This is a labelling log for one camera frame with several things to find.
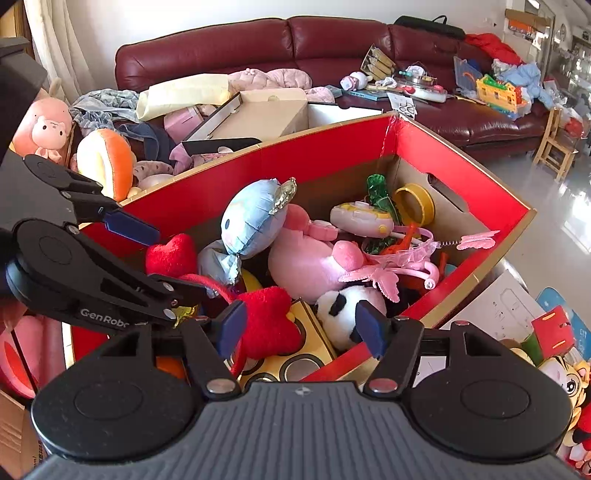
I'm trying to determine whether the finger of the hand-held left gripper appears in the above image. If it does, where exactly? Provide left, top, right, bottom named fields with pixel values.
left=69, top=233, right=214, bottom=330
left=55, top=168, right=161, bottom=247

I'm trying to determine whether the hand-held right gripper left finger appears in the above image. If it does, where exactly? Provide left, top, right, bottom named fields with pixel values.
left=104, top=300, right=250, bottom=401

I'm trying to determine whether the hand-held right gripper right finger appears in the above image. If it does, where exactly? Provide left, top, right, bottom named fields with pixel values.
left=355, top=299, right=498, bottom=400

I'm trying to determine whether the red heart plush headband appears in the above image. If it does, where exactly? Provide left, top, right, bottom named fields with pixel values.
left=145, top=233, right=303, bottom=377

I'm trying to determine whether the red cardboard box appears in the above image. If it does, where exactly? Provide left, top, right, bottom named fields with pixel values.
left=62, top=111, right=539, bottom=384

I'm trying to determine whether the panda plush toy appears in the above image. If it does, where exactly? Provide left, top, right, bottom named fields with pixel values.
left=315, top=285, right=389, bottom=354

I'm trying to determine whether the pink butterfly headband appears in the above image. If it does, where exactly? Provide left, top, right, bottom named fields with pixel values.
left=338, top=229, right=501, bottom=301

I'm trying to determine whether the pink pig plush toy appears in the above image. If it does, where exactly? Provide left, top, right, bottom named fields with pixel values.
left=11, top=97, right=75, bottom=167

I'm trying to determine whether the yellow board with round holes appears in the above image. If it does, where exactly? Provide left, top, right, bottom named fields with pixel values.
left=238, top=298, right=340, bottom=384

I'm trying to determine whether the white curtain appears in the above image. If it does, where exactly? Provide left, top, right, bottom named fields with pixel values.
left=23, top=0, right=118, bottom=109

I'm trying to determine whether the orange white plush toy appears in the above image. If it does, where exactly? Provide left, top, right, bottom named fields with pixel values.
left=76, top=128, right=137, bottom=202

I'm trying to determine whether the navy blue garment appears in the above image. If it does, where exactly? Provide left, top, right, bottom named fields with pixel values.
left=115, top=122, right=172, bottom=162

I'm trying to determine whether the grey lace cloth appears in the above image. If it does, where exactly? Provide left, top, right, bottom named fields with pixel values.
left=69, top=89, right=141, bottom=137

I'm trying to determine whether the light blue foil balloon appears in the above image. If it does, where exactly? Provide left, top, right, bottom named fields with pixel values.
left=198, top=178, right=298, bottom=287

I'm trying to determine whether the pink yellow toy compact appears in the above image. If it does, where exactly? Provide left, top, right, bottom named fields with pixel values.
left=329, top=200, right=395, bottom=238

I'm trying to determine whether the small pink case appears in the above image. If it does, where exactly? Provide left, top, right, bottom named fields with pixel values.
left=164, top=105, right=206, bottom=144

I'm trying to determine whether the black flat box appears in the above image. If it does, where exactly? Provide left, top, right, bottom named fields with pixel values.
left=182, top=137, right=264, bottom=158

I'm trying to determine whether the pink soft toy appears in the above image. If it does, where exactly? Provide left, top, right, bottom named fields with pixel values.
left=0, top=300, right=65, bottom=400

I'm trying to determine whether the white instruction sheet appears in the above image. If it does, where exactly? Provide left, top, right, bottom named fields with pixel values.
left=416, top=270, right=546, bottom=388

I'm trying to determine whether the green translucent toy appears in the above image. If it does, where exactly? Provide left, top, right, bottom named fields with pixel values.
left=366, top=174, right=402, bottom=227

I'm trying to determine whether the cream cloth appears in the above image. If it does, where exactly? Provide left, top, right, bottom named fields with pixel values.
left=135, top=74, right=232, bottom=121

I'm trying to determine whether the beige cardboard box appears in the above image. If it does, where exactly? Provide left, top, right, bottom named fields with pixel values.
left=182, top=88, right=310, bottom=144

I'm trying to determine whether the red paper toy house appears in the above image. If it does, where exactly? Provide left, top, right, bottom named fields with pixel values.
left=531, top=305, right=575, bottom=361

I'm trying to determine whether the brown cardboard box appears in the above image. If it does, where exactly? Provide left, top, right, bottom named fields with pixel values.
left=0, top=392, right=43, bottom=480

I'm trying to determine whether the yellow tiger plush toy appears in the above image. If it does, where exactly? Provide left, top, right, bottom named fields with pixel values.
left=538, top=355, right=591, bottom=430

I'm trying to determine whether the light blue printed board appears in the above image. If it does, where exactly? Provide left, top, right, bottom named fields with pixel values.
left=536, top=287, right=591, bottom=363

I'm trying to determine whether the pink fluffy garment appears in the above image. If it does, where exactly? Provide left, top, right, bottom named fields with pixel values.
left=228, top=67, right=335, bottom=104

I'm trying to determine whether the white cardboard box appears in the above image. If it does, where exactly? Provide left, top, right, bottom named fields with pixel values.
left=307, top=102, right=384, bottom=131

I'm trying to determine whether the white doodle sheet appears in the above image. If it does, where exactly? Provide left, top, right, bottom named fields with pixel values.
left=387, top=92, right=419, bottom=120

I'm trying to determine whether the red dress mouse plush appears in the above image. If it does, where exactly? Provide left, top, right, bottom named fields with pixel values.
left=566, top=401, right=591, bottom=464

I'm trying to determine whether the small pink white doll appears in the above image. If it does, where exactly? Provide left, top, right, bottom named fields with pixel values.
left=341, top=71, right=369, bottom=92

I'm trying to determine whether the toy tea set tray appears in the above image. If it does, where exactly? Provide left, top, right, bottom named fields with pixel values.
left=392, top=65, right=448, bottom=103

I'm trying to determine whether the wooden chair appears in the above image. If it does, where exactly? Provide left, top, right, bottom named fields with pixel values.
left=533, top=107, right=580, bottom=182

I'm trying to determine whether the dark red leather sofa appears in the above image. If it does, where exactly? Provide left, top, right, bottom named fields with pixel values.
left=115, top=16, right=555, bottom=162

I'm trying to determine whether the box of gold sticks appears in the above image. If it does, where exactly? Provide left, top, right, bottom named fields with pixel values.
left=360, top=44, right=398, bottom=84

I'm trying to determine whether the colourful toy block house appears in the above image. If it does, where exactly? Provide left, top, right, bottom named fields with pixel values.
left=475, top=74, right=532, bottom=116

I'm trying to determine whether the clear plastic storage case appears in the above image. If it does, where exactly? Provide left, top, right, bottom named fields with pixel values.
left=452, top=55, right=483, bottom=97

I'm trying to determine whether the light blue cloth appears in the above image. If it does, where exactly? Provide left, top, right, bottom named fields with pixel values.
left=492, top=60, right=555, bottom=109

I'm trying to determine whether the red cloth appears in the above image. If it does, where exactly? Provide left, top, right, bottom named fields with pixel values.
left=464, top=33, right=525, bottom=65

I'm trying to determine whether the black bag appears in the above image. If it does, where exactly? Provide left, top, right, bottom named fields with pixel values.
left=393, top=15, right=467, bottom=40

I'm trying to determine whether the glass display cabinet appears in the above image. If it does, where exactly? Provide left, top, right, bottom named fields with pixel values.
left=503, top=7, right=591, bottom=121

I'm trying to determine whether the yellow plastic ring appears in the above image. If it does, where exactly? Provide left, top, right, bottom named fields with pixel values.
left=392, top=183, right=435, bottom=228

